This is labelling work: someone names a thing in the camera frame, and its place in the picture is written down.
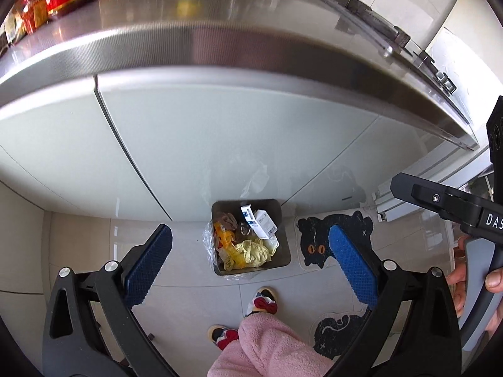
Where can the patterned slipper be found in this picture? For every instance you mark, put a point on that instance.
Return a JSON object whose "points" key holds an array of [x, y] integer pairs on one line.
{"points": [[221, 336], [264, 301]]}

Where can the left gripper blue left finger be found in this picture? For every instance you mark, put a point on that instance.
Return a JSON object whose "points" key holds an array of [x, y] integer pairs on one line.
{"points": [[72, 341]]}

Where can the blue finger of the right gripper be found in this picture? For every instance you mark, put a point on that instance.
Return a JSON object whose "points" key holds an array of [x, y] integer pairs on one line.
{"points": [[449, 203]]}

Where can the black cat floor mat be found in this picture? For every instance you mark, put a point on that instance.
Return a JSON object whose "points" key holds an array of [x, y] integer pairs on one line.
{"points": [[324, 239]]}

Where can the dark square trash bin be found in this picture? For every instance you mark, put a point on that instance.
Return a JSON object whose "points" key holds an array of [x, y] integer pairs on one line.
{"points": [[229, 213]]}

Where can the black gas stove grate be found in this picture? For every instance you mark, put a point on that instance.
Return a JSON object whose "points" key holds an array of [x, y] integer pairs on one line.
{"points": [[377, 22]]}

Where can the small red lid jar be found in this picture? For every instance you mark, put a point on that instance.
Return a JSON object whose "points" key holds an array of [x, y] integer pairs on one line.
{"points": [[34, 14]]}

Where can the orange snack wrapper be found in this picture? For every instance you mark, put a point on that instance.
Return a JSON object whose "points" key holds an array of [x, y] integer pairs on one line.
{"points": [[228, 253]]}

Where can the right patterned slipper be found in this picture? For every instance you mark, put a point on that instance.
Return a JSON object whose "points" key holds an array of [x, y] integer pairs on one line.
{"points": [[264, 301]]}

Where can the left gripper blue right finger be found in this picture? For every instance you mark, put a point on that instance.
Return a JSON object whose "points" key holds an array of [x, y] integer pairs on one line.
{"points": [[429, 344]]}

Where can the left patterned slipper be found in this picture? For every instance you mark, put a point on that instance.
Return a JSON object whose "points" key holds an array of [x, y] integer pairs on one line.
{"points": [[221, 336]]}

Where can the right hand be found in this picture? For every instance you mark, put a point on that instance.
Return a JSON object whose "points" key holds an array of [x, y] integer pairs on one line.
{"points": [[493, 283]]}

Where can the yellow paper wrapper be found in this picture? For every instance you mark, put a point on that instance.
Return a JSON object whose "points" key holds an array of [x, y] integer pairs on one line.
{"points": [[257, 251]]}

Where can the white paper box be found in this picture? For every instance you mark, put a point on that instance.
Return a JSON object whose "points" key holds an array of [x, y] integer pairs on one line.
{"points": [[259, 221]]}

